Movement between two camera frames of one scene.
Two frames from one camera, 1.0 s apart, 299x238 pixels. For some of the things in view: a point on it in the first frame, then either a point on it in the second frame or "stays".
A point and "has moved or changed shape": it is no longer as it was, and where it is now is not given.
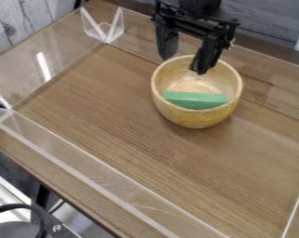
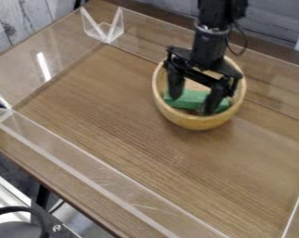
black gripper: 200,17 -> 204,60
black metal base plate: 55,229 stays
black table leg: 42,196 stays
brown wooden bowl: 173,77 has moved or changed shape
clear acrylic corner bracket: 105,32 stays
